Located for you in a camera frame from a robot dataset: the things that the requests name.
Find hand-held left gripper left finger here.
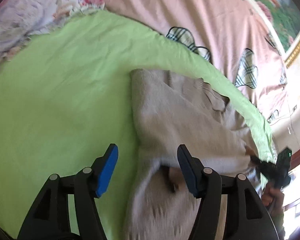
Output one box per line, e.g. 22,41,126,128
17,144,119,240

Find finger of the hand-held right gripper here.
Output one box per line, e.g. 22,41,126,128
250,154,263,171

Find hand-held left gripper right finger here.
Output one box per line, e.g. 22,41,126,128
177,144,280,240

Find beige knit sweater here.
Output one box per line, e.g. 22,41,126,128
122,69,275,240

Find person's right forearm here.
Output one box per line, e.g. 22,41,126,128
270,204,288,240

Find person's right hand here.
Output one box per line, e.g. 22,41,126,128
261,186,285,208

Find light green bed sheet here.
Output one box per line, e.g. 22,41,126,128
0,10,277,239

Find gold framed flower painting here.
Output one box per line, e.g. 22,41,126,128
236,0,300,68

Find pink quilt with plaid hearts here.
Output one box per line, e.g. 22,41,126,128
82,0,290,128

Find purple floral ruffled pillow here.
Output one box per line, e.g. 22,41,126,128
0,0,106,77

